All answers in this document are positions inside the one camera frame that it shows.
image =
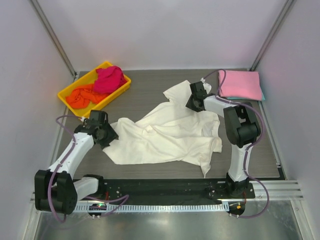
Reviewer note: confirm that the left aluminium frame post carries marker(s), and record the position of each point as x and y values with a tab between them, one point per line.
52	35

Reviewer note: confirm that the slotted white cable duct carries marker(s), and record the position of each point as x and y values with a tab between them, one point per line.
97	207

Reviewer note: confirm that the white t shirt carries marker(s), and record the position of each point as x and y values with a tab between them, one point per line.
168	133

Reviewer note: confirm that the magenta t shirt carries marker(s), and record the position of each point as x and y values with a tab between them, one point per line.
108	80

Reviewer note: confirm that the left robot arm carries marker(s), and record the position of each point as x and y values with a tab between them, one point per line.
55	189

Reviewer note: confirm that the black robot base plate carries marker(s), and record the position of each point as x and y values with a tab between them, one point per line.
212	188

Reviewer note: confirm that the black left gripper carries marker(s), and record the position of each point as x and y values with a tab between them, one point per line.
112	136

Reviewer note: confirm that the orange t shirt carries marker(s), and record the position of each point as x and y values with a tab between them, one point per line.
83	95

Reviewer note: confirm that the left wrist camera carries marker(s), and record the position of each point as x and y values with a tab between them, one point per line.
98	116

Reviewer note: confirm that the aluminium frame post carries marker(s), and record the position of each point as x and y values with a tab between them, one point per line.
52	35
279	21

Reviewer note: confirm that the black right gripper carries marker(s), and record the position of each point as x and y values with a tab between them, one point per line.
191	106

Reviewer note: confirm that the right aluminium frame post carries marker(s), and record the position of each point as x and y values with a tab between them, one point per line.
279	21

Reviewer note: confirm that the folded pink t shirt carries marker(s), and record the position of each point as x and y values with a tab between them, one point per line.
238	83

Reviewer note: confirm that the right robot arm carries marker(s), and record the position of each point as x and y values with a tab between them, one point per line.
242	130

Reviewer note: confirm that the aluminium rail front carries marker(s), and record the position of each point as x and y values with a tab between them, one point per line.
267	189

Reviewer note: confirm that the folded teal t shirt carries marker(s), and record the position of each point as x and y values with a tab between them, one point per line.
252	96

